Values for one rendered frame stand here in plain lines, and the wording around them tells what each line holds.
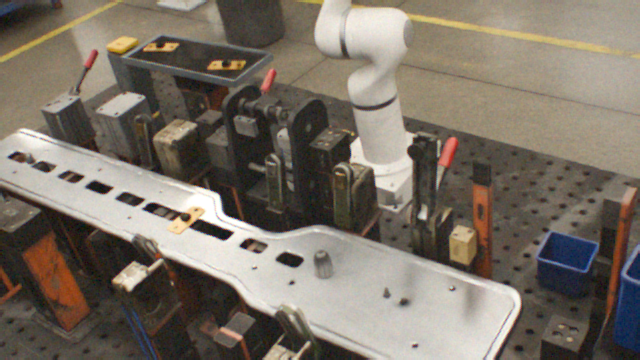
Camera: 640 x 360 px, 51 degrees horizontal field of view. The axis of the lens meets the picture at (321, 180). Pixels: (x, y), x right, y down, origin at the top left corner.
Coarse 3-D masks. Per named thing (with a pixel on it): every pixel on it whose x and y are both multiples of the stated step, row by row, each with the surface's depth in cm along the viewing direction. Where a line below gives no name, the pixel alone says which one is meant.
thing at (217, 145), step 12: (216, 132) 147; (216, 144) 143; (216, 156) 146; (228, 156) 144; (216, 168) 148; (228, 168) 146; (228, 180) 149; (228, 192) 153; (240, 192) 151; (228, 204) 156; (240, 204) 153; (240, 216) 156; (252, 240) 159
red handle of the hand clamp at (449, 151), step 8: (448, 144) 119; (456, 144) 119; (448, 152) 118; (440, 160) 118; (448, 160) 118; (440, 168) 118; (448, 168) 118; (440, 176) 118; (440, 184) 118; (424, 208) 117; (424, 216) 116
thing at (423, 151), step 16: (416, 144) 107; (432, 144) 108; (416, 160) 108; (432, 160) 110; (416, 176) 113; (432, 176) 111; (416, 192) 114; (432, 192) 113; (416, 208) 116; (432, 208) 115; (416, 224) 118
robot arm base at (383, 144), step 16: (368, 112) 167; (384, 112) 167; (400, 112) 172; (368, 128) 171; (384, 128) 170; (400, 128) 173; (368, 144) 174; (384, 144) 173; (400, 144) 175; (352, 160) 182; (368, 160) 179; (384, 160) 176; (400, 160) 177; (384, 176) 175
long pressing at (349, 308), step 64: (64, 192) 151; (128, 192) 148; (192, 192) 144; (192, 256) 127; (256, 256) 125; (384, 256) 120; (320, 320) 110; (384, 320) 108; (448, 320) 106; (512, 320) 105
